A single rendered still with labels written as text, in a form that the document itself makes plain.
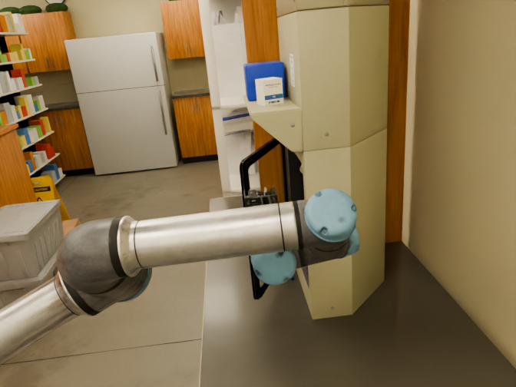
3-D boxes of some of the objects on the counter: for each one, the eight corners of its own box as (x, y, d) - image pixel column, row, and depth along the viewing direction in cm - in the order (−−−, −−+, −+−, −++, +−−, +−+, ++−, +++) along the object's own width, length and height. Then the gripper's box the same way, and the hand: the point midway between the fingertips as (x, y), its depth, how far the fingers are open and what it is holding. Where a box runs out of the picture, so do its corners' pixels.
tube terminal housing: (365, 252, 146) (365, 9, 119) (403, 309, 116) (415, 0, 89) (292, 260, 145) (276, 18, 118) (312, 320, 115) (296, 11, 88)
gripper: (286, 205, 85) (273, 173, 105) (241, 210, 85) (236, 176, 104) (289, 243, 88) (276, 205, 108) (245, 248, 88) (240, 209, 107)
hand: (258, 203), depth 106 cm, fingers closed
